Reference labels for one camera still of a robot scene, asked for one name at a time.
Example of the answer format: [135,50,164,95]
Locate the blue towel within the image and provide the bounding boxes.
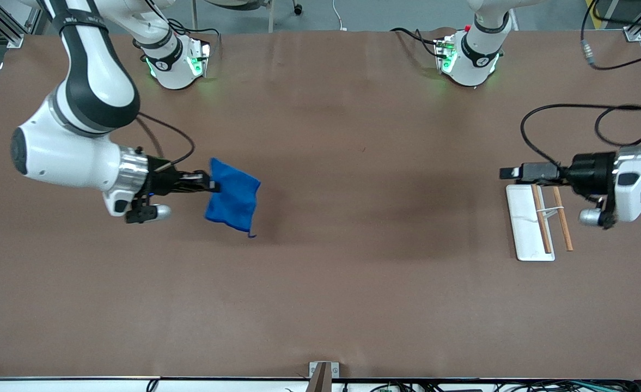
[205,158,261,238]

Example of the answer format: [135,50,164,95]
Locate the white rack base tray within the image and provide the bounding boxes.
[505,184,556,262]

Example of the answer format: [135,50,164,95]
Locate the office chair base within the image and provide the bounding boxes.
[190,0,304,33]

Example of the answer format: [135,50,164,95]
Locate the black cable with metal plug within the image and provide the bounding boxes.
[581,0,641,71]

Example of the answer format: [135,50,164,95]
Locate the black right arm base cable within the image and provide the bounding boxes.
[167,19,223,55]

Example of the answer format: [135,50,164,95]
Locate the black arm base cable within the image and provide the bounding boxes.
[167,19,223,55]
[390,27,443,58]

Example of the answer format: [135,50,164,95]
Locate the aluminium profile post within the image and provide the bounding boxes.
[0,0,48,48]
[624,0,641,42]

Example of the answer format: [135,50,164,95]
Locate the black left arm base cable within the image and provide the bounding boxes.
[390,27,443,58]

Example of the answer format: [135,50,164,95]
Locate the teal cable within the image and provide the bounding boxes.
[563,380,634,392]

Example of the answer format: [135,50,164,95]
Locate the thin white cable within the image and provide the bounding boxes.
[332,0,348,32]

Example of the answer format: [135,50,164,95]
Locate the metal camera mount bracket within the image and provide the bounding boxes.
[308,362,340,392]

